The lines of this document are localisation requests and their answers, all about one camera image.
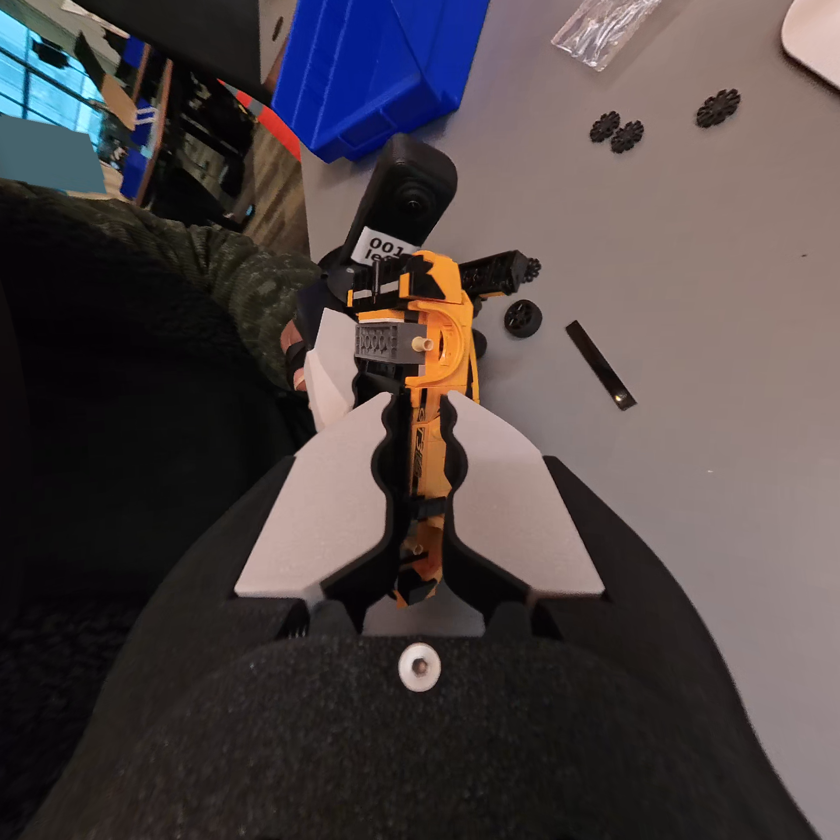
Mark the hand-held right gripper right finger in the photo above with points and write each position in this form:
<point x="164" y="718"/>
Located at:
<point x="525" y="518"/>

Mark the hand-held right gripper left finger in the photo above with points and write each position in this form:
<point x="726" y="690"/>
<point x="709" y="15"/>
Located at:
<point x="315" y="518"/>

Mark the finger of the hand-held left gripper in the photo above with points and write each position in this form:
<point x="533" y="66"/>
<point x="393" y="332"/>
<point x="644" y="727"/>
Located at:
<point x="328" y="367"/>

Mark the yellow lego car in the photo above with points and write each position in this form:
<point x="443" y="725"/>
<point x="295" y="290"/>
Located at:
<point x="439" y="328"/>

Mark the black lego wheel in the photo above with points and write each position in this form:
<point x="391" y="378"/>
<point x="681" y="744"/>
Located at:
<point x="481" y="344"/>
<point x="523" y="318"/>

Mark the clear plastic parts bag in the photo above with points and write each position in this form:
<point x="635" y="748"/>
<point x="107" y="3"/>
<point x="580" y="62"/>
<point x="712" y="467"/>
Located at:
<point x="604" y="29"/>

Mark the black rim inserts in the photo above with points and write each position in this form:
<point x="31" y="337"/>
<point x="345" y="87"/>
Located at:
<point x="718" y="107"/>

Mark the black lego rod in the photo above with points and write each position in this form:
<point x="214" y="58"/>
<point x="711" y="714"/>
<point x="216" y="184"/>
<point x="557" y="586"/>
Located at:
<point x="600" y="364"/>

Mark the person's left hand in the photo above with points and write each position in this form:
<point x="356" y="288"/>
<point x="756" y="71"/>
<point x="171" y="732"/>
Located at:
<point x="289" y="338"/>

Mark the blue plastic storage bin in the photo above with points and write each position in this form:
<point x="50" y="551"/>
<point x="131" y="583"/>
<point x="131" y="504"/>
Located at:
<point x="380" y="72"/>

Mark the orange traffic cone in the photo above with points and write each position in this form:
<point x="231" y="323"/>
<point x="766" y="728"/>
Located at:
<point x="275" y="124"/>

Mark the white metal book stand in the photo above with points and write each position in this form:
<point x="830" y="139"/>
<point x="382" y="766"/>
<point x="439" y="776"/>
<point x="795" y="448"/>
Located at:
<point x="817" y="39"/>

